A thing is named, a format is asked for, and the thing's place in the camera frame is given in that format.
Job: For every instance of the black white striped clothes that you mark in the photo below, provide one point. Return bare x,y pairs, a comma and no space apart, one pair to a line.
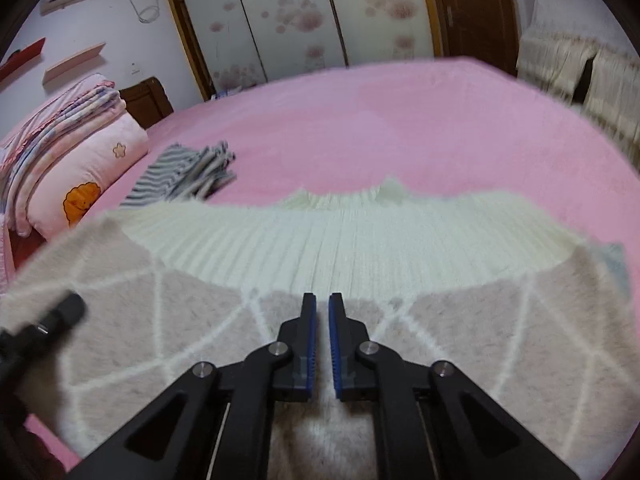
185,172

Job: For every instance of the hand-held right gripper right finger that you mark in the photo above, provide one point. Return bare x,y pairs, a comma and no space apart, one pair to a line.
334,350

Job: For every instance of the floral sliding door wardrobe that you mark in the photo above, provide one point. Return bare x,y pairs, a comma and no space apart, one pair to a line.
300,20

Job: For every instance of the white lace cover cloth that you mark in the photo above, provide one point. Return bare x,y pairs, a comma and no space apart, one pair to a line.
565,15

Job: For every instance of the red wall shelf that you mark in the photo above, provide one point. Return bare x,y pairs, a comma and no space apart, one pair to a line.
22,57

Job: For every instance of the light wooden wall shelf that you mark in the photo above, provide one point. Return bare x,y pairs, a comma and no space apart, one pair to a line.
75,63

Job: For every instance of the pink cartoon print pillow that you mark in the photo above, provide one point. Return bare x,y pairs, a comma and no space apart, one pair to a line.
100,160

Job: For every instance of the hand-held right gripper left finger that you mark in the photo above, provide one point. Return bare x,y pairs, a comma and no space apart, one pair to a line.
311,350

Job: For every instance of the grey diamond pattern knit sweater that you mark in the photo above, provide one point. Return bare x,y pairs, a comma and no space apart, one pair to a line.
450,320

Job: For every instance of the brown wooden door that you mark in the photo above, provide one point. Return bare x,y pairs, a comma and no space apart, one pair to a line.
480,15

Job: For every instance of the pink plush bed blanket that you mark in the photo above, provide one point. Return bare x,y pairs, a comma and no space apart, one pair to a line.
400,125

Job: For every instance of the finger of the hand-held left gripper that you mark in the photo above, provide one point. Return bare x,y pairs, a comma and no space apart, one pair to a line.
65,310

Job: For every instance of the dark wooden headboard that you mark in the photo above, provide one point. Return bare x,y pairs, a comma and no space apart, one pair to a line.
147,102

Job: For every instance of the cream pleated furniture cover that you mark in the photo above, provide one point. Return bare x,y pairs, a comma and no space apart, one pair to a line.
615,90

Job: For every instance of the folded striped quilt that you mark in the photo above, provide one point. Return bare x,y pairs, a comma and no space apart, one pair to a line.
65,115

